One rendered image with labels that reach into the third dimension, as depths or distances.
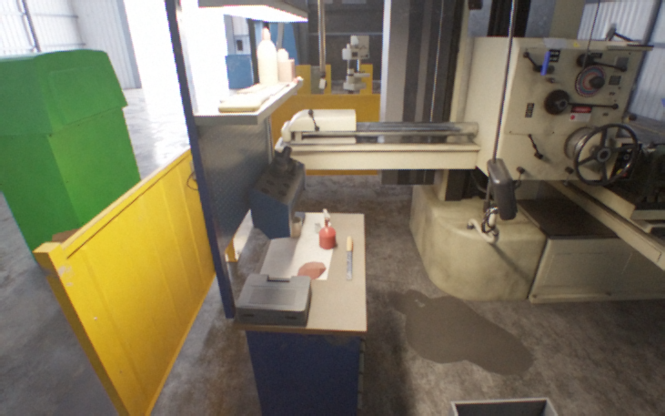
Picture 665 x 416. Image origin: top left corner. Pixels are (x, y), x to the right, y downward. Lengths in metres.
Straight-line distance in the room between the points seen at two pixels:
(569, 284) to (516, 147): 1.34
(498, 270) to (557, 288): 0.56
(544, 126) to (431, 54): 0.95
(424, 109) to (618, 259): 1.91
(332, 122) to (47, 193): 2.61
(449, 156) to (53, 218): 3.46
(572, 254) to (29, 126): 4.38
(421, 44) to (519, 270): 1.85
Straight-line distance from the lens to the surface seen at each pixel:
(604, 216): 3.30
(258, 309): 1.31
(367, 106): 4.51
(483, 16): 2.86
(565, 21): 3.14
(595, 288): 3.44
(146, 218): 2.03
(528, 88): 2.31
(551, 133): 2.46
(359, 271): 1.55
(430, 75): 2.77
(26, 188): 3.89
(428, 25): 2.75
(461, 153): 2.57
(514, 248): 2.80
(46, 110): 3.48
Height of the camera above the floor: 1.90
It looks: 27 degrees down
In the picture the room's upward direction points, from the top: 1 degrees counter-clockwise
